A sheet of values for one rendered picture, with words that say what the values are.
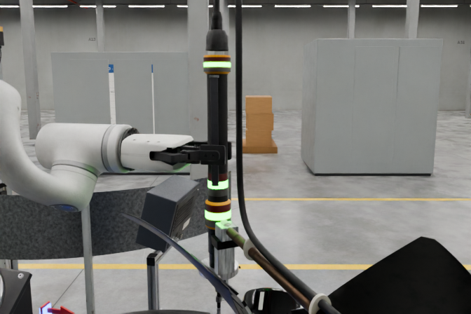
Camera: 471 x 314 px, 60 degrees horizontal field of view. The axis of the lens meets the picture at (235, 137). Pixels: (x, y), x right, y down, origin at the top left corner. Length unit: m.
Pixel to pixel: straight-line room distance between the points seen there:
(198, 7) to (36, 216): 3.22
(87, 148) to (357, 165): 6.53
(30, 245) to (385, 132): 5.68
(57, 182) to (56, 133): 0.10
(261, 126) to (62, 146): 8.17
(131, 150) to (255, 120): 8.17
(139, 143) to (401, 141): 6.72
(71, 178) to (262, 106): 8.17
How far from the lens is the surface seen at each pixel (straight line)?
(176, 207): 1.38
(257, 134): 8.86
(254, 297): 0.75
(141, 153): 0.66
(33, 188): 0.69
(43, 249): 2.77
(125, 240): 2.70
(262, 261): 0.55
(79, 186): 0.71
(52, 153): 0.75
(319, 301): 0.45
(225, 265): 0.70
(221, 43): 0.65
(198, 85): 5.00
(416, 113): 7.28
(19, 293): 1.26
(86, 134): 0.73
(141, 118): 6.91
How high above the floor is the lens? 1.63
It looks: 8 degrees down
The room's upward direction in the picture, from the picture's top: straight up
